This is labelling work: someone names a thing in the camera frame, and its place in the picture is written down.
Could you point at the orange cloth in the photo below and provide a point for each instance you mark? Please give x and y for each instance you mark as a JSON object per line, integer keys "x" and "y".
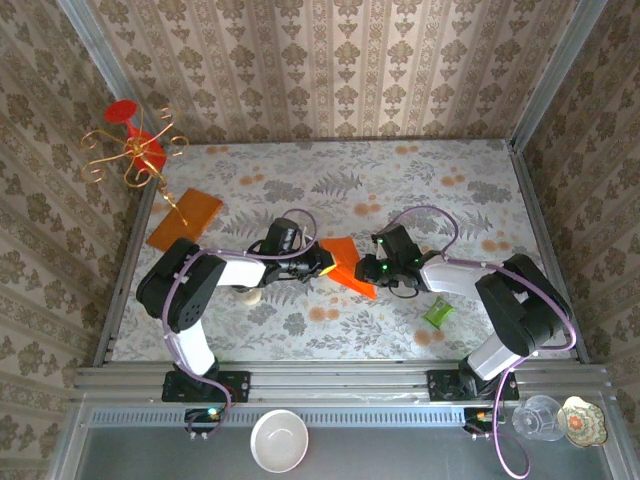
{"x": 345, "y": 265}

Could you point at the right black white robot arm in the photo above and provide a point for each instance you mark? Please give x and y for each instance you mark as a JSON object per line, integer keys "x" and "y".
{"x": 520, "y": 305}

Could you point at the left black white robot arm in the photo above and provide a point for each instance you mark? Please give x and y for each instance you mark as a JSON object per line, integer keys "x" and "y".
{"x": 185, "y": 285}

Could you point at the glass jar with black lid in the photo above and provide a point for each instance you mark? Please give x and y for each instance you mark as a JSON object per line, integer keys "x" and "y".
{"x": 251, "y": 298}

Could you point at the green snack packet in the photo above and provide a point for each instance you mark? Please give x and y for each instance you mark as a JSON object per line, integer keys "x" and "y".
{"x": 438, "y": 312}

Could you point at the amber brown flat board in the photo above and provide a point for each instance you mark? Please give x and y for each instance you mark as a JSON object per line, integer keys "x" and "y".
{"x": 200, "y": 207}

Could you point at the right small controller board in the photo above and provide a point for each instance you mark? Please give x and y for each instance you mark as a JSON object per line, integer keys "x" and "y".
{"x": 475, "y": 419}

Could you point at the small controller board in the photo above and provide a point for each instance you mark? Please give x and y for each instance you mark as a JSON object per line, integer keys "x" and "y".
{"x": 475, "y": 419}
{"x": 200, "y": 418}

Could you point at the left small controller board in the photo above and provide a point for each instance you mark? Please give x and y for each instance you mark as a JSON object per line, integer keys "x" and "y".
{"x": 200, "y": 418}

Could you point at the white bowl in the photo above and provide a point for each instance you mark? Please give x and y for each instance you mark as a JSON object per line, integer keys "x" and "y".
{"x": 280, "y": 442}

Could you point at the clear glass cup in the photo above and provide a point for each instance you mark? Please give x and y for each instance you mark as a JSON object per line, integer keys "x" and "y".
{"x": 537, "y": 420}

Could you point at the red wine glass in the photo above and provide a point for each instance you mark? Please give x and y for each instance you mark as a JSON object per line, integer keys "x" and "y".
{"x": 120, "y": 111}

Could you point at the small patterned dish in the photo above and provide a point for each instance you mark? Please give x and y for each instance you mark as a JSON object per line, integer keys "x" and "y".
{"x": 582, "y": 422}

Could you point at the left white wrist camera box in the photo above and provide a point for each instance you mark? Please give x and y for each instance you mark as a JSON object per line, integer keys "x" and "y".
{"x": 305, "y": 236}

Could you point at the long aluminium base rail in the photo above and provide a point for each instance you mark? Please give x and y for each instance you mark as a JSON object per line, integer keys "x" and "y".
{"x": 340, "y": 382}

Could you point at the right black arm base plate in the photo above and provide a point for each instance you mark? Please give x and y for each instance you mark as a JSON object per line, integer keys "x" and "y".
{"x": 440, "y": 385}

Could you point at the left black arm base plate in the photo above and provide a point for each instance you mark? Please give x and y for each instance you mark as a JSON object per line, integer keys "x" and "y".
{"x": 236, "y": 385}

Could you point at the aluminium table side rail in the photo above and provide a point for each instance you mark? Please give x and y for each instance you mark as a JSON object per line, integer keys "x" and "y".
{"x": 125, "y": 270}
{"x": 537, "y": 220}

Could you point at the aluminium corner post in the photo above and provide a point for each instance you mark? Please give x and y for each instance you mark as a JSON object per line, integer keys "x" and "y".
{"x": 100, "y": 50}
{"x": 555, "y": 65}

